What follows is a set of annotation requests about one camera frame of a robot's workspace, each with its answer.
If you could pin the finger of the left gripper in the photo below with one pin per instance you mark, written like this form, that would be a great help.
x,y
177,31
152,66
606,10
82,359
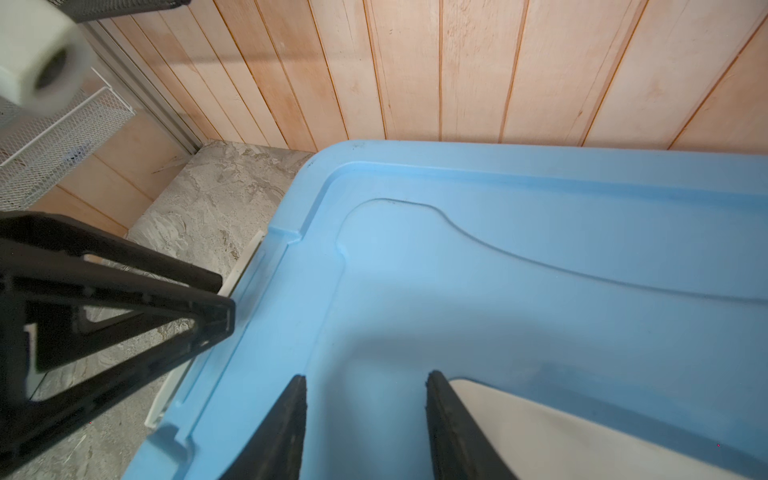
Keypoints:
x,y
59,233
81,306

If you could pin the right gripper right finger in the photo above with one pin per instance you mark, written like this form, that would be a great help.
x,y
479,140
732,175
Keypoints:
x,y
459,449

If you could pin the black mesh wall basket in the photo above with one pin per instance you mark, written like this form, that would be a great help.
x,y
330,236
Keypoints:
x,y
82,11

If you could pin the blue plastic bin lid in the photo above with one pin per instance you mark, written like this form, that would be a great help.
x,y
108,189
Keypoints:
x,y
597,306

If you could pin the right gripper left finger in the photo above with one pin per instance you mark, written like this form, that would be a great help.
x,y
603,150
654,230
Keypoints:
x,y
275,450

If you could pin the white wire mesh shelf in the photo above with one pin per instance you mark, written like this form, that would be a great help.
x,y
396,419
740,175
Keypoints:
x,y
38,151

